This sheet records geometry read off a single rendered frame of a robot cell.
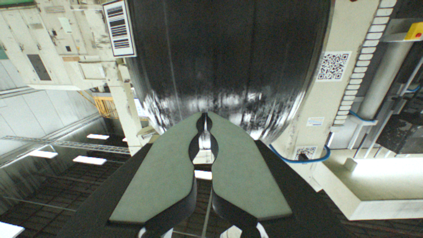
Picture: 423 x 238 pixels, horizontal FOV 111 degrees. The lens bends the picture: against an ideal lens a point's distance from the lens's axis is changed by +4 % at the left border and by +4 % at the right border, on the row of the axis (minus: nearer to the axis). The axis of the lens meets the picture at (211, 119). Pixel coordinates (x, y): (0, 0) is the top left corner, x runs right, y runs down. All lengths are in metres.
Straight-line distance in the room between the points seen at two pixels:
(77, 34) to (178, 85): 4.51
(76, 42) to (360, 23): 4.68
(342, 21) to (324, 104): 0.21
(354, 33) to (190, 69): 0.43
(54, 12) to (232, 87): 4.90
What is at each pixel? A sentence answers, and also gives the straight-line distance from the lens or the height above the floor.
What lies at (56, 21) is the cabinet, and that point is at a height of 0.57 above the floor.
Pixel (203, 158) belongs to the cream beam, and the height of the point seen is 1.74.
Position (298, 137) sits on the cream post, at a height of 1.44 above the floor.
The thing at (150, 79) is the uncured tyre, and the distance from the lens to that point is 0.21.
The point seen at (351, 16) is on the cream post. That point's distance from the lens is 0.52.
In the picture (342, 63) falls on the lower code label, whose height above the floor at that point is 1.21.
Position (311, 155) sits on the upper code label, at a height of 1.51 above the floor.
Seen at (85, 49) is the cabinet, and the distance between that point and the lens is 4.62.
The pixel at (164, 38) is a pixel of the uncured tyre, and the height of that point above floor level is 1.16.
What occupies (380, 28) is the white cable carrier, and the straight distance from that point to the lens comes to 0.59.
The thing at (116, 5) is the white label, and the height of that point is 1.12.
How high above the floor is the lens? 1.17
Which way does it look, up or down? 26 degrees up
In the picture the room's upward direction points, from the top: 179 degrees clockwise
